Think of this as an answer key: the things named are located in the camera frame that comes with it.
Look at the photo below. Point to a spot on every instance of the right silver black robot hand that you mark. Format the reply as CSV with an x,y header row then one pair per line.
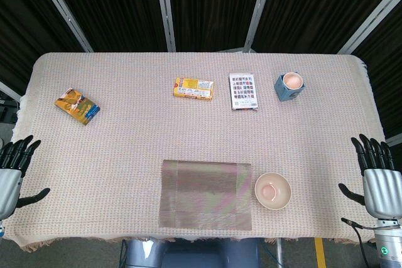
x,y
381,192

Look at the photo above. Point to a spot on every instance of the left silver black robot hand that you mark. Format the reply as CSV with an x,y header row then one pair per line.
x,y
7,186

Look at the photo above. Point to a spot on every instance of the pink bowl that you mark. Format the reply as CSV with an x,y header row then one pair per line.
x,y
276,200

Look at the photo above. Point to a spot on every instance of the brown woven placemat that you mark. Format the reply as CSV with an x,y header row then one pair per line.
x,y
204,196

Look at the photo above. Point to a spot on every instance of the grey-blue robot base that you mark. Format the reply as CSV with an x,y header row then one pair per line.
x,y
188,255

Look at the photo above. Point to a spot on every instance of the orange and blue snack box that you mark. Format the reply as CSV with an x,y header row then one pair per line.
x,y
78,106

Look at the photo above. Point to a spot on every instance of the metal table leg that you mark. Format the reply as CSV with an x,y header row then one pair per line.
x,y
279,254

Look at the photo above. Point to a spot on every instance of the beige woven tablecloth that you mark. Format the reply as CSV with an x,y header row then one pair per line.
x,y
125,139

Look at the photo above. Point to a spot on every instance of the blue square cup box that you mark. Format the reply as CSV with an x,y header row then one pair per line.
x,y
284,93

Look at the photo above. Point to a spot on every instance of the pink cup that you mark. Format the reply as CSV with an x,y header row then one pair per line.
x,y
292,81

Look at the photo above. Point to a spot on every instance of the white picture-grid card box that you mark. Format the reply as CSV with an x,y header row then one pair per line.
x,y
243,90

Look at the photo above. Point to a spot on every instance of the yellow flat snack box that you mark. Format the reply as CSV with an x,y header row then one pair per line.
x,y
193,89

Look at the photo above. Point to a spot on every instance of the black pleated curtain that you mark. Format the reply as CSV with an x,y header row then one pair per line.
x,y
119,4

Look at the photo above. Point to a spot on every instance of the grey metal frame post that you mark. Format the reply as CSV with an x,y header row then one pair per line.
x,y
394,141
165,7
9,90
259,7
370,18
63,13

